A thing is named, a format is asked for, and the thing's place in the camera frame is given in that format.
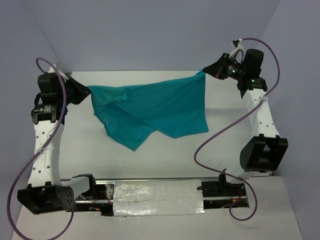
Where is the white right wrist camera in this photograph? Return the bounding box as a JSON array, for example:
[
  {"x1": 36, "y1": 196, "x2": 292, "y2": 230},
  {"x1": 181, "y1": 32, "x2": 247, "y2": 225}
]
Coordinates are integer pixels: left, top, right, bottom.
[{"x1": 229, "y1": 38, "x2": 244, "y2": 59}]

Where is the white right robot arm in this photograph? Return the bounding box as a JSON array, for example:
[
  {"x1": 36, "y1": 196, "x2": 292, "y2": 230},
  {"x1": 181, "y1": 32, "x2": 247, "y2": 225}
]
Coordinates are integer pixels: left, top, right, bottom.
[{"x1": 203, "y1": 49, "x2": 289, "y2": 196}]

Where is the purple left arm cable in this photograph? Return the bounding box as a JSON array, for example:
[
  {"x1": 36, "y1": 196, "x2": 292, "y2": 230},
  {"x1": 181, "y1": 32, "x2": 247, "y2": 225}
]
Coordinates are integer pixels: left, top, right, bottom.
[{"x1": 6, "y1": 57, "x2": 77, "y2": 240}]

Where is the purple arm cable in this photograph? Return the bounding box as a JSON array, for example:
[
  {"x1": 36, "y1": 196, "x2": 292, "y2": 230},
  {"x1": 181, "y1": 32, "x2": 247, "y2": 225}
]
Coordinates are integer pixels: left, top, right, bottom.
[
  {"x1": 6, "y1": 57, "x2": 77, "y2": 240},
  {"x1": 193, "y1": 37, "x2": 280, "y2": 221}
]

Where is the white foam cover block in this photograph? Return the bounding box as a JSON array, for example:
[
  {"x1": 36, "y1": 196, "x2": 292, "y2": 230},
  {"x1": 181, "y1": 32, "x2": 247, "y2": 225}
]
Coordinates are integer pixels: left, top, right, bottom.
[{"x1": 112, "y1": 179, "x2": 205, "y2": 217}]

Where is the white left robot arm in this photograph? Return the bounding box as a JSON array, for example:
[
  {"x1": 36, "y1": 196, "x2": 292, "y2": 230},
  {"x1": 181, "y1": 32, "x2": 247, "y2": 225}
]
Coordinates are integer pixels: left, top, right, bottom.
[{"x1": 17, "y1": 72, "x2": 98, "y2": 215}]

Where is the white front cover board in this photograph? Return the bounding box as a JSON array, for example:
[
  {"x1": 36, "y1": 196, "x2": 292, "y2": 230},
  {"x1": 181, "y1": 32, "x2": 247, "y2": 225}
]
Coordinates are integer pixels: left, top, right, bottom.
[{"x1": 17, "y1": 176, "x2": 302, "y2": 240}]

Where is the silver mounting rail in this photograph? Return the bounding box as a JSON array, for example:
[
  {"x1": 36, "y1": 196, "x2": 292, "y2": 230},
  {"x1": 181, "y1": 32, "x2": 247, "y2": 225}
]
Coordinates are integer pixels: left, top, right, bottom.
[{"x1": 61, "y1": 177, "x2": 247, "y2": 203}]

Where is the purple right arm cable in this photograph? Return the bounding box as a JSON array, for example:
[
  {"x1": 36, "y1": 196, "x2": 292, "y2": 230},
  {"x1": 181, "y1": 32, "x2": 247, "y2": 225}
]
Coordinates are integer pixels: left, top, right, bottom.
[{"x1": 193, "y1": 37, "x2": 280, "y2": 221}]

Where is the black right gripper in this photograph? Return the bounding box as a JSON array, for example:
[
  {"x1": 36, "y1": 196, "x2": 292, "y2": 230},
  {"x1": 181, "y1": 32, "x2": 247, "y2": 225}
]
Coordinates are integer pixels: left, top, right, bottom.
[{"x1": 202, "y1": 52, "x2": 246, "y2": 80}]

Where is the teal t shirt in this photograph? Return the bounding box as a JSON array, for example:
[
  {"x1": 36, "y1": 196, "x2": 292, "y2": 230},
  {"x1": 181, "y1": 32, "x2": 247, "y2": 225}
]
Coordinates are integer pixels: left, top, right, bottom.
[{"x1": 89, "y1": 71, "x2": 209, "y2": 151}]

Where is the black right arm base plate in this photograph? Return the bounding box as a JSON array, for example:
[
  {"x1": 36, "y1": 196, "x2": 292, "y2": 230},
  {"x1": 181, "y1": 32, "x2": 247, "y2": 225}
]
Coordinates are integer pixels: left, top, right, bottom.
[{"x1": 196, "y1": 180, "x2": 247, "y2": 199}]

